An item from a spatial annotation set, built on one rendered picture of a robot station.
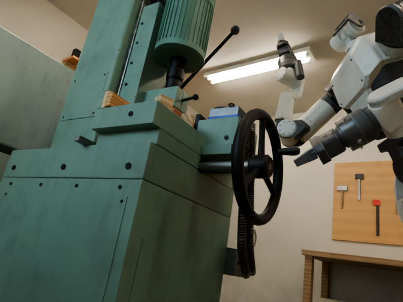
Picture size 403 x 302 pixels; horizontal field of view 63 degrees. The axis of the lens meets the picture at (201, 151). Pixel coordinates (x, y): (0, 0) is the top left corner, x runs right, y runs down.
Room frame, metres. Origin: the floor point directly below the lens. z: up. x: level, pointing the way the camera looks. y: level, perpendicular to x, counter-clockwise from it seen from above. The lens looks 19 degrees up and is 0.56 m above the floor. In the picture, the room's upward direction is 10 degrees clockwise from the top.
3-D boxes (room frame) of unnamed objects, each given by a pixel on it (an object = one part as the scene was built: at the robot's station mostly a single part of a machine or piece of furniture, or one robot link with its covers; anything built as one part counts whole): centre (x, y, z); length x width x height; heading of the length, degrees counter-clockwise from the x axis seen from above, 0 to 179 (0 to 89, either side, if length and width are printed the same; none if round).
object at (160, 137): (0.95, 0.08, 0.82); 0.40 x 0.21 x 0.04; 146
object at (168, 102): (0.77, 0.12, 0.92); 0.04 x 0.04 x 0.04; 35
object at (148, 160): (1.05, 0.23, 0.76); 0.57 x 0.45 x 0.09; 56
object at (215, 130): (0.93, -0.07, 0.91); 0.15 x 0.14 x 0.09; 146
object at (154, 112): (0.98, 0.00, 0.87); 0.61 x 0.30 x 0.06; 146
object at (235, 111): (0.93, -0.08, 0.99); 0.13 x 0.11 x 0.06; 146
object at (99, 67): (1.14, 0.37, 1.16); 0.22 x 0.22 x 0.72; 56
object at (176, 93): (0.99, 0.14, 1.03); 0.14 x 0.07 x 0.09; 56
